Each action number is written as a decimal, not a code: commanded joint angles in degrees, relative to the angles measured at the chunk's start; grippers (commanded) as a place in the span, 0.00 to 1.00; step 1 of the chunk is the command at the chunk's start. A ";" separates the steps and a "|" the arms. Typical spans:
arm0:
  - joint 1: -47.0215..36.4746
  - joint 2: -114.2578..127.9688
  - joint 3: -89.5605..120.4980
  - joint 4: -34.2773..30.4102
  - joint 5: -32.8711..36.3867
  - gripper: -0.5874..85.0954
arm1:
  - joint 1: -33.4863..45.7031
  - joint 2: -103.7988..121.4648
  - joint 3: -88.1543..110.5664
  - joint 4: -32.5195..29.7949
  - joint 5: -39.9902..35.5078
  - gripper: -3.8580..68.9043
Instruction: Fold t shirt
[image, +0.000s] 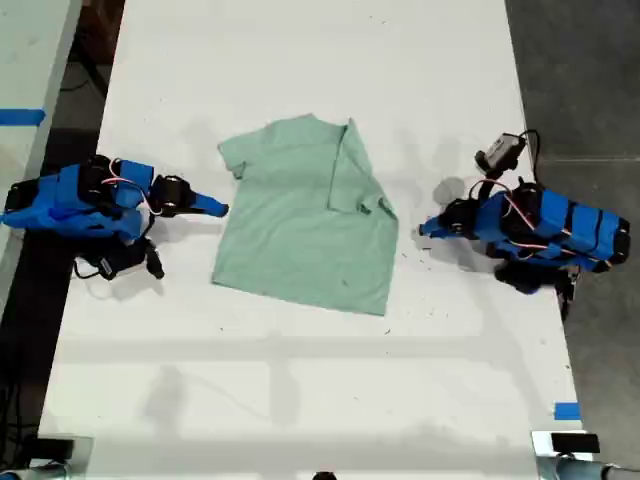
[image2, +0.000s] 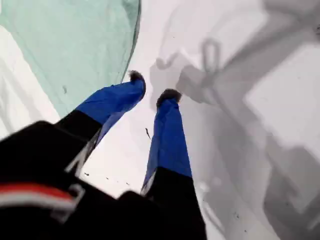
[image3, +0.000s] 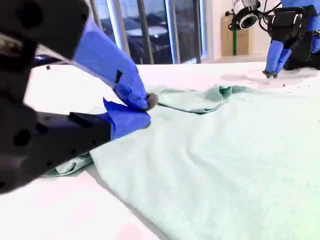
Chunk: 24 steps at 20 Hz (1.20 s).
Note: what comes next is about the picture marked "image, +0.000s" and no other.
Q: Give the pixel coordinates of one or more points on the small black box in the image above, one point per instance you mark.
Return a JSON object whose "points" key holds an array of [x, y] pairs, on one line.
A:
{"points": [[55, 447], [575, 443]]}

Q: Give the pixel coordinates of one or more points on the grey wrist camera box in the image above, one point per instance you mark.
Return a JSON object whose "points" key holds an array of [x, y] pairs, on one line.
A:
{"points": [[502, 148]]}

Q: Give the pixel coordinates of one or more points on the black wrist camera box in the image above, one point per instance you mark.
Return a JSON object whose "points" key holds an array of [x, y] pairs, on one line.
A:
{"points": [[120, 262]]}

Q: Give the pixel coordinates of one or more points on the white side table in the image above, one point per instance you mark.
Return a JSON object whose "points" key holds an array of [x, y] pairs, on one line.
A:
{"points": [[25, 60]]}

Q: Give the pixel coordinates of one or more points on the pale green T-shirt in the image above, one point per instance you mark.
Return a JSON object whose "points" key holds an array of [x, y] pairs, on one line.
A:
{"points": [[305, 225]]}

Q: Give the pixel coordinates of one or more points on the long blue tape strip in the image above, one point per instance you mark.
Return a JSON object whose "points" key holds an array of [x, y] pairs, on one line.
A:
{"points": [[22, 117]]}

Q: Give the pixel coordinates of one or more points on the short blue tape strip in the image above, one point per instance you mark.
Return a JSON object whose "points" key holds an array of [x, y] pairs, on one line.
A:
{"points": [[567, 411]]}

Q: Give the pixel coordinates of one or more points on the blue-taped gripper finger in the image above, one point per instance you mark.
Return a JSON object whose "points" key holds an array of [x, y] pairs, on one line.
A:
{"points": [[210, 200], [207, 210], [437, 233], [437, 222]]}

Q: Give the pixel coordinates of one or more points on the black camera stalk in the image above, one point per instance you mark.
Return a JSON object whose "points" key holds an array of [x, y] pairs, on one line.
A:
{"points": [[487, 182]]}

